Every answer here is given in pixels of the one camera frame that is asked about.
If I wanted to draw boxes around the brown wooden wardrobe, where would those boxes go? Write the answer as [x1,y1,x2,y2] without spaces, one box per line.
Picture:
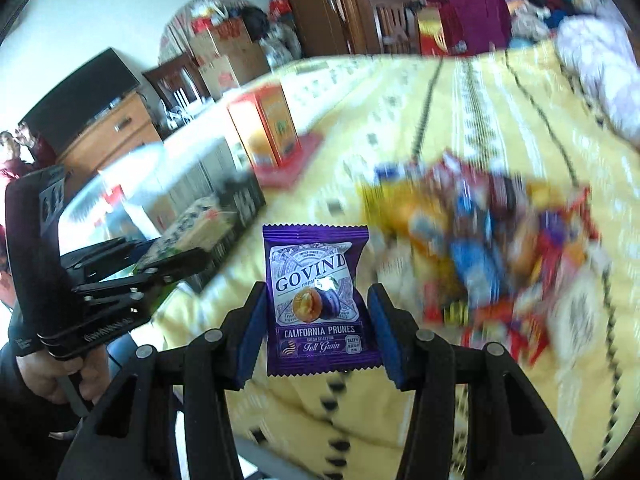
[267,0,422,57]

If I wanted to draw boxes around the purple prune snack packet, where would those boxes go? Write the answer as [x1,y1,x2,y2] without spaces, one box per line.
[262,224,384,378]

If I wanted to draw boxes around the person's left hand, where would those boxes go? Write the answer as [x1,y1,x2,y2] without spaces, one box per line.
[15,345,111,407]

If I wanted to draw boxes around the black flat television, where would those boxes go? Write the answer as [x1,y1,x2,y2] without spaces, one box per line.
[22,47,142,147]

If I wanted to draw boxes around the red flat tray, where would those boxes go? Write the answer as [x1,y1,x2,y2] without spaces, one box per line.
[252,132,324,192]

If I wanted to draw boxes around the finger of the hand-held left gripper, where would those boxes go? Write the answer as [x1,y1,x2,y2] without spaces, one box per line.
[39,282,177,362]
[60,238,212,295]

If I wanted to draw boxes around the pile of mixed snack packets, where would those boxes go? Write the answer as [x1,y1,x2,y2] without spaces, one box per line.
[360,152,607,367]

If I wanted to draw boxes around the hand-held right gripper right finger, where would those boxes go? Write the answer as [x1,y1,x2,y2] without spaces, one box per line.
[367,282,586,480]

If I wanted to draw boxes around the wooden drawer cabinet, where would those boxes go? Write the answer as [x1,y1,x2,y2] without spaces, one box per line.
[55,92,167,197]

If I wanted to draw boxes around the maroon garment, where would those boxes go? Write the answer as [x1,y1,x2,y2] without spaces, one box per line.
[425,0,514,57]

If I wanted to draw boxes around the clear plastic storage bin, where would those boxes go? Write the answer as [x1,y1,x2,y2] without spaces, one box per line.
[60,140,242,262]

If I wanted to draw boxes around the pale floral quilt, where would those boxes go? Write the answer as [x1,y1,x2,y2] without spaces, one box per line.
[555,15,640,142]

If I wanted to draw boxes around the yellow patterned bed sheet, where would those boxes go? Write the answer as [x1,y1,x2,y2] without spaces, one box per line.
[150,42,640,480]

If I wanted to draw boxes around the wooden slatted chair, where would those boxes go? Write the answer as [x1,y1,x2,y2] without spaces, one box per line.
[367,0,422,54]

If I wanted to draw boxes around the white green carton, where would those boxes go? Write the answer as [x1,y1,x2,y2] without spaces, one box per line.
[164,199,237,257]

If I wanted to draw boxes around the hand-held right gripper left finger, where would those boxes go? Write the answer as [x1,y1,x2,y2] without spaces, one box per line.
[57,281,268,480]

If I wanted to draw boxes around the stack of cardboard boxes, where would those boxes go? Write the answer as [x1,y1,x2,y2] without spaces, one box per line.
[190,17,272,102]

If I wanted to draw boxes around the dark wooden chair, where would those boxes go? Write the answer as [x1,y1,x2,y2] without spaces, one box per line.
[142,52,212,127]

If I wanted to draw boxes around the orange carton box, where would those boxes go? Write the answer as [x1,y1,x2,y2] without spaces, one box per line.
[227,84,302,169]

